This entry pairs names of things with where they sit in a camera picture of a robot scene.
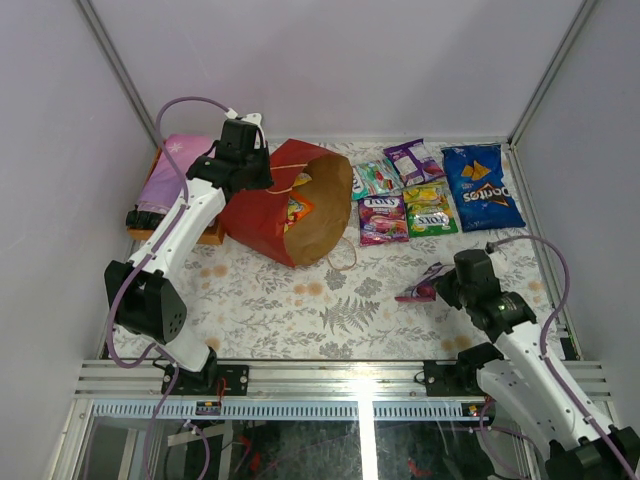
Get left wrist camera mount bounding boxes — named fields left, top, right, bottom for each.
left=225, top=108, right=265, bottom=150

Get black object beside tray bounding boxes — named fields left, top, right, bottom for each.
left=125, top=208, right=165, bottom=230

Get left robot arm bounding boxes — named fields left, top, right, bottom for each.
left=104, top=113, right=273, bottom=395

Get purple snack packet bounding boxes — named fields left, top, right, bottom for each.
left=383, top=139, right=445, bottom=187
left=395, top=262, right=454, bottom=303

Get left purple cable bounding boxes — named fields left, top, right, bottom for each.
left=105, top=95, right=239, bottom=480

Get orange snack packet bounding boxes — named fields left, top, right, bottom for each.
left=284, top=191, right=314, bottom=232

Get teal Fox's candy bag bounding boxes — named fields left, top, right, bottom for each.
left=351, top=158, right=403, bottom=201

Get purple Fox's candy bag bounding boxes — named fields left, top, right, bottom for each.
left=358, top=195, right=409, bottom=246

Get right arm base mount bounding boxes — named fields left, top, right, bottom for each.
left=423, top=360, right=483, bottom=398

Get purple pillow package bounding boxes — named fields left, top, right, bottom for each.
left=137, top=134, right=214, bottom=215

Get aluminium front rail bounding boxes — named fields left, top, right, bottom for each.
left=74, top=358, right=612, bottom=400

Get green Fox's candy bag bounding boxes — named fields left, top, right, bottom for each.
left=403, top=182, right=458, bottom=238

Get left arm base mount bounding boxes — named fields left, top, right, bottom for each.
left=170, top=348, right=250, bottom=397

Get red paper bag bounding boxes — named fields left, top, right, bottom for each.
left=218, top=139, right=353, bottom=267

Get floral tablecloth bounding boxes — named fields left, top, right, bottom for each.
left=107, top=140, right=567, bottom=361

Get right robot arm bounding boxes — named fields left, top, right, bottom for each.
left=428, top=249, right=639, bottom=479

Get blue Doritos chip bag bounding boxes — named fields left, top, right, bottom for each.
left=441, top=144, right=525, bottom=232

